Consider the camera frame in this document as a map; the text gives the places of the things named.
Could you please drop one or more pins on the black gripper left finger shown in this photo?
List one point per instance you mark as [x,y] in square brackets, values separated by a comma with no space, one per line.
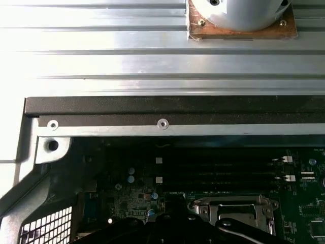
[132,228]

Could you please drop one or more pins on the RAM slot black clips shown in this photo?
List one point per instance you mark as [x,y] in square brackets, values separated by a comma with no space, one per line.
[228,186]
[228,167]

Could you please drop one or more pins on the square brown base plate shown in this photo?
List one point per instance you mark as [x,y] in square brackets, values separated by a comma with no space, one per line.
[287,31]

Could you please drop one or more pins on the metal socket cover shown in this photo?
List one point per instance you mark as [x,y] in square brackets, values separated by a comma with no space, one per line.
[264,212]

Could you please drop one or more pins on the black open PC case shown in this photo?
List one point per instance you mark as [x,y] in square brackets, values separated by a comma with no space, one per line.
[152,105]

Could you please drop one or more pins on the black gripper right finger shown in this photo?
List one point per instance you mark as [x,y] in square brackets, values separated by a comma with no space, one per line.
[238,232]

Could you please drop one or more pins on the CPU socket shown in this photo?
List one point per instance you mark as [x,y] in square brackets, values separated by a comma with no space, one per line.
[276,203]

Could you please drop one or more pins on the RAM slot white clips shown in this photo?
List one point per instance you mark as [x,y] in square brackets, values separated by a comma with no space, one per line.
[228,178]
[228,159]

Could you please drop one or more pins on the silver square CPU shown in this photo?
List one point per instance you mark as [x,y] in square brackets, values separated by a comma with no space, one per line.
[237,216]

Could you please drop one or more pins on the green motherboard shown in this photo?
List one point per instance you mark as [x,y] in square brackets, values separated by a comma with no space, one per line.
[299,203]

